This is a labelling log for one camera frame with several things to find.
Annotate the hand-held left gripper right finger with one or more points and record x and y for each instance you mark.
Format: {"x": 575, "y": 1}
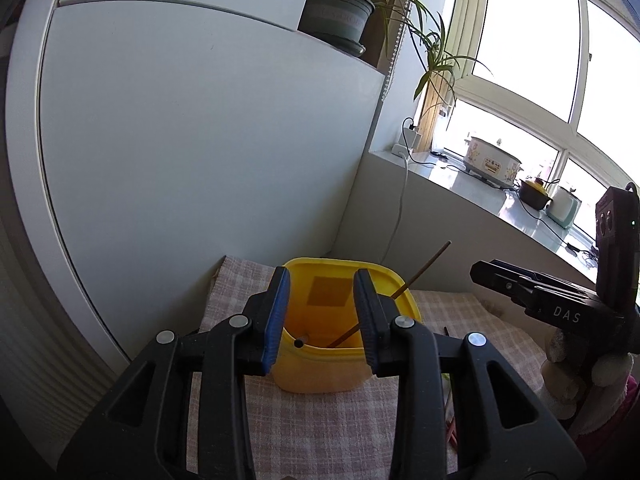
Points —
{"x": 365, "y": 320}

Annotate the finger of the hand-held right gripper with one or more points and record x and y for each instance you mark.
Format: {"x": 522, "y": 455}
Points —
{"x": 500, "y": 282}
{"x": 560, "y": 284}

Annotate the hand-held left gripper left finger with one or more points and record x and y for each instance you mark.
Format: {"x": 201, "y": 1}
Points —
{"x": 276, "y": 320}

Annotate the yellow plastic container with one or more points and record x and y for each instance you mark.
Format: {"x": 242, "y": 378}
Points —
{"x": 320, "y": 370}

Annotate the person's right forearm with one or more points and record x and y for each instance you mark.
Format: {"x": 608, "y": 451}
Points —
{"x": 620, "y": 435}

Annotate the person's right hand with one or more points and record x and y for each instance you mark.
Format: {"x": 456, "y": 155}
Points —
{"x": 565, "y": 390}

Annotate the pale green kettle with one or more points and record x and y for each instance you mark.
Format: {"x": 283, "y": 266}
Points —
{"x": 562, "y": 207}

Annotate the brown pot with yellow lid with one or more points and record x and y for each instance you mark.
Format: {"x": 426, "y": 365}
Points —
{"x": 532, "y": 192}

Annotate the pink checked tablecloth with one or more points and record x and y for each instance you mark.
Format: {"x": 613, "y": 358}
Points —
{"x": 325, "y": 425}

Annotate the white floral slow cooker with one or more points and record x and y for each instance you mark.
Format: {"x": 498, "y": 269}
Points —
{"x": 492, "y": 160}

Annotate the red chopstick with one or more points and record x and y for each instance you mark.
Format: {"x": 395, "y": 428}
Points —
{"x": 454, "y": 435}

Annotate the white framed window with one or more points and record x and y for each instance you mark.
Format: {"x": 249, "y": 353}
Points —
{"x": 575, "y": 110}

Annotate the white power strip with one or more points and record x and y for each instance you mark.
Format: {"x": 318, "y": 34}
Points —
{"x": 400, "y": 150}

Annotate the white charger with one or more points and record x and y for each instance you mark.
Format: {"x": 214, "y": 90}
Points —
{"x": 414, "y": 137}

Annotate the white cabinet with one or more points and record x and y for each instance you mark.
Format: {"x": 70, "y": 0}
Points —
{"x": 200, "y": 160}

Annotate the wooden board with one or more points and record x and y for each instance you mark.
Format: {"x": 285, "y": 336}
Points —
{"x": 427, "y": 120}

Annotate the grey ribbed panel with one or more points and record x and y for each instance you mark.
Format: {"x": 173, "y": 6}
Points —
{"x": 40, "y": 360}

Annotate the potted spider plant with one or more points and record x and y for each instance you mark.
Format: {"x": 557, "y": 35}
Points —
{"x": 335, "y": 15}

